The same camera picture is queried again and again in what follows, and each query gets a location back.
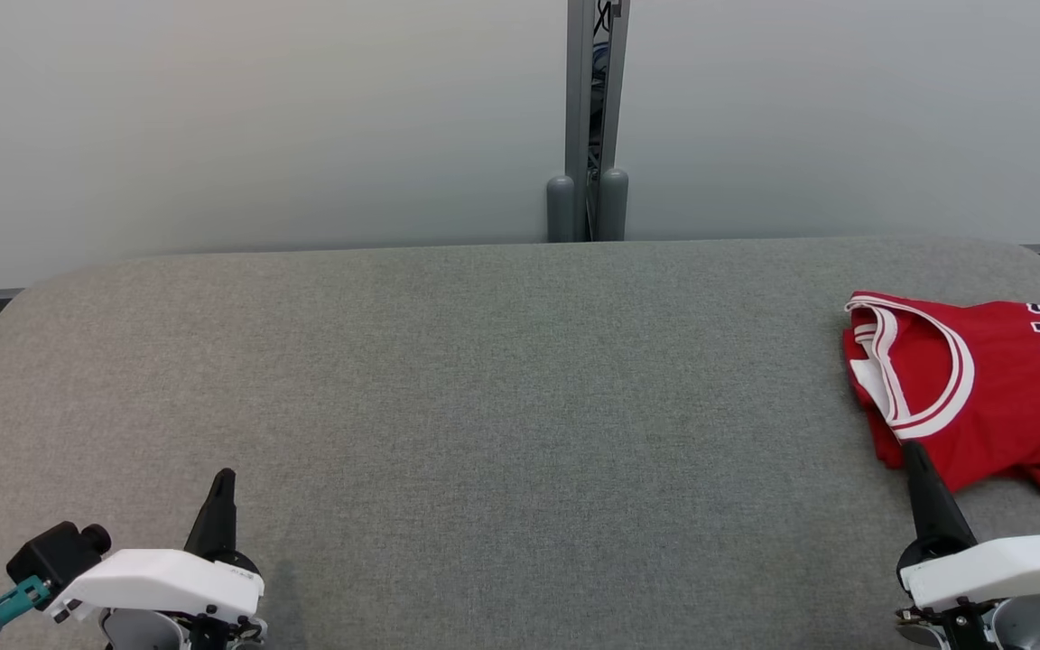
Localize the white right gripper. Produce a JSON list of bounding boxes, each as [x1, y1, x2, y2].
[[899, 443, 1040, 613]]

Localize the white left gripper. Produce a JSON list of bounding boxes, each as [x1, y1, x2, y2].
[[44, 469, 265, 624]]

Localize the red white-sleeved jersey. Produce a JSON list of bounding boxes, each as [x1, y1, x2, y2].
[[842, 291, 1040, 493]]

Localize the teal cable connector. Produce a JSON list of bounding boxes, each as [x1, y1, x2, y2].
[[0, 576, 53, 644]]

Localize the grey cylindrical post foot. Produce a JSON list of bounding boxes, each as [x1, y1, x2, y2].
[[598, 168, 629, 242], [545, 174, 577, 243]]

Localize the grey metal partition post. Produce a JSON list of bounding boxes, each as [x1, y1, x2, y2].
[[565, 0, 631, 243]]

